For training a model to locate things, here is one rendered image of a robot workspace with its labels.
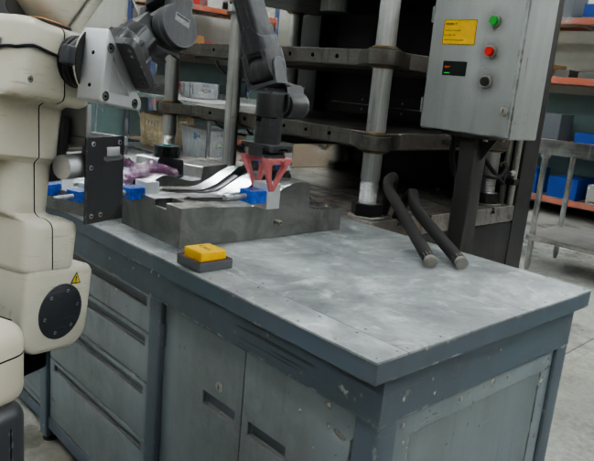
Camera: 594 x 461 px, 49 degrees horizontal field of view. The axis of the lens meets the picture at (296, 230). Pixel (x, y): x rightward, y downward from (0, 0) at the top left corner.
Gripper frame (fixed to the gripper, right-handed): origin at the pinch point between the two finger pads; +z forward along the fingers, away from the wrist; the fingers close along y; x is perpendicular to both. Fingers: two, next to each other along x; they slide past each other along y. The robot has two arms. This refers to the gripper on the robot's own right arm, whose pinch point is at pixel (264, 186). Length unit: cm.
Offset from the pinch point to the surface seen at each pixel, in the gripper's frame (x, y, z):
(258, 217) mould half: -7.8, 10.2, 9.6
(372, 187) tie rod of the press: -62, 22, 7
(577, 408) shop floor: -163, -12, 95
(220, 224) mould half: 3.3, 10.2, 10.5
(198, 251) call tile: 18.7, -4.0, 11.6
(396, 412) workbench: 12, -50, 27
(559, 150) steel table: -341, 98, 6
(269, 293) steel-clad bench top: 14.9, -21.5, 15.3
